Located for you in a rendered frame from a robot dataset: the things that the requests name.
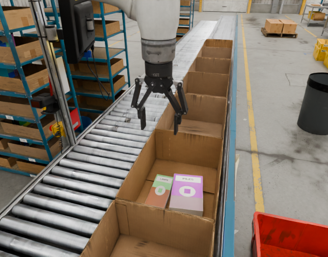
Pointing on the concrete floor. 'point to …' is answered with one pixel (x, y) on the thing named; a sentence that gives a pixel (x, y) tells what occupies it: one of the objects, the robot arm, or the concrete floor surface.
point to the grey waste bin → (318, 104)
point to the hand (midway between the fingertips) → (159, 124)
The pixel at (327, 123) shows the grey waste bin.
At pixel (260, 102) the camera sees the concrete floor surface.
